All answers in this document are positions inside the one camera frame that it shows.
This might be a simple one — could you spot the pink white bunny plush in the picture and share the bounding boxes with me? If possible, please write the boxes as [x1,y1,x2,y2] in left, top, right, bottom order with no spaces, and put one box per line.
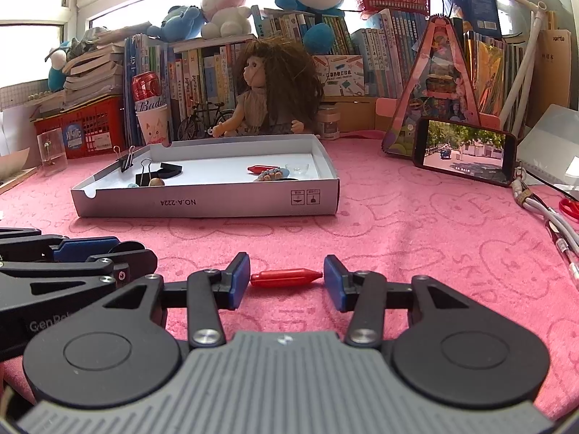
[200,0,251,39]

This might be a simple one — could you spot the pink bunny table cloth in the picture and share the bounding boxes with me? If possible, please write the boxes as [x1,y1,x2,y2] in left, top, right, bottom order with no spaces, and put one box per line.
[1,138,578,418]

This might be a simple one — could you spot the red plastic clip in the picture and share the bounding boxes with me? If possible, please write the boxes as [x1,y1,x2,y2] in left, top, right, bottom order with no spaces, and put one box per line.
[247,165,276,175]
[250,268,323,288]

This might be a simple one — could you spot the pink triangular toy house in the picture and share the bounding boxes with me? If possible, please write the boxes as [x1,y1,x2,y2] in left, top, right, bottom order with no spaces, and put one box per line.
[382,15,481,157]

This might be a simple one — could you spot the white cat paper cup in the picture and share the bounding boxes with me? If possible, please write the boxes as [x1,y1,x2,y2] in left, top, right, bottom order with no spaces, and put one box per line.
[135,96,170,146]

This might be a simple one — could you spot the miniature black bicycle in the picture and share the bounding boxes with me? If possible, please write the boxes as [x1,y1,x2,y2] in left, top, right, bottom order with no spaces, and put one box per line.
[177,102,233,141]

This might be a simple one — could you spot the smartphone with lit screen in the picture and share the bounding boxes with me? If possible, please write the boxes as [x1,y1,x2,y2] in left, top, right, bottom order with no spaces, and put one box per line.
[412,118,517,187]

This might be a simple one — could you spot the brown-haired doll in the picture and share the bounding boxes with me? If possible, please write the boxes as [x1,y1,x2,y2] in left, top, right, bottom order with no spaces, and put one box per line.
[212,38,323,138]

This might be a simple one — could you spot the blue elephant plush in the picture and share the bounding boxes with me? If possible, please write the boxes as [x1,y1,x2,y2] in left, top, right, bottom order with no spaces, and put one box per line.
[146,6,204,43]

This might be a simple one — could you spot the white spiral notebook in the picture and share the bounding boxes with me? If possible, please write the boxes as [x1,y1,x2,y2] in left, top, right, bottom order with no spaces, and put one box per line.
[517,104,579,199]

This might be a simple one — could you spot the clear glass dish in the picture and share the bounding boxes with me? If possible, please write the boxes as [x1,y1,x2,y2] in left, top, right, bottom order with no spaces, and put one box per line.
[286,163,309,178]

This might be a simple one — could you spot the black round lid in tray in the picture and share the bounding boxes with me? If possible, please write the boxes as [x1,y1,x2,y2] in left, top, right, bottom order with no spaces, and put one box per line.
[150,163,182,179]

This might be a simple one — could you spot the red scissors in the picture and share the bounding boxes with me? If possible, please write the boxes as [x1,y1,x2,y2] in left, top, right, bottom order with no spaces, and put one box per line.
[558,197,579,221]

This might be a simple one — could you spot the red beer can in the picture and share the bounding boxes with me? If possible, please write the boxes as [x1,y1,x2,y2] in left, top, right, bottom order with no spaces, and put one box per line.
[131,72,162,101]

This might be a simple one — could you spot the small glass jar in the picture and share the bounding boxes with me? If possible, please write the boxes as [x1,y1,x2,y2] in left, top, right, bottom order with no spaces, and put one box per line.
[316,104,341,140]

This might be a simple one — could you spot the black binder clip in tray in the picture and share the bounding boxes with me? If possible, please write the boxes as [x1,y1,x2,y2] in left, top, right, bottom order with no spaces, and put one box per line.
[135,158,152,187]

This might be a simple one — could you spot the colourful beaded hair clip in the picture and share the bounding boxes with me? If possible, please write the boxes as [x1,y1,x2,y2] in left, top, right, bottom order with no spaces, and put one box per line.
[256,167,290,182]

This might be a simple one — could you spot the white cable bundle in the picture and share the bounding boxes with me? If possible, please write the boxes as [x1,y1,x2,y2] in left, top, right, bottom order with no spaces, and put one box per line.
[510,166,579,290]

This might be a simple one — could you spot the stack of books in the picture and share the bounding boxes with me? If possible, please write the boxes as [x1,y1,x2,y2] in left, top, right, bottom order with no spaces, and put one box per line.
[63,43,124,107]

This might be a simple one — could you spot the red plastic crate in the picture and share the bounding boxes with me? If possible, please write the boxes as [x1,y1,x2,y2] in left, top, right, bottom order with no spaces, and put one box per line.
[32,95,126,159]

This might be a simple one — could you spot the white cardboard box tray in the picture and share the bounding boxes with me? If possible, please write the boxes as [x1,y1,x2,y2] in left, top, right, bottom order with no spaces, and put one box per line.
[71,134,339,218]

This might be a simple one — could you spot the wooden bead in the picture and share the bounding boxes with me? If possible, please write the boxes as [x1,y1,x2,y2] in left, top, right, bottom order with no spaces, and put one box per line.
[148,177,165,187]

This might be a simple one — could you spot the black binder clip on rim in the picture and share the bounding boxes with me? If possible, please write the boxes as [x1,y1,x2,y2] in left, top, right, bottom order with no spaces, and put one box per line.
[113,145,135,173]

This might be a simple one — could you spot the clear acrylic block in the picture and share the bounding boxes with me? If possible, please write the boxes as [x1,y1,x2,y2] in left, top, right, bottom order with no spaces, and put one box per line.
[37,127,68,177]

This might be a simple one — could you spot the blue white penguin plush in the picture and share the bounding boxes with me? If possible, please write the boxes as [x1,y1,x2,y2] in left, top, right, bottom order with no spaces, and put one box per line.
[44,40,73,92]

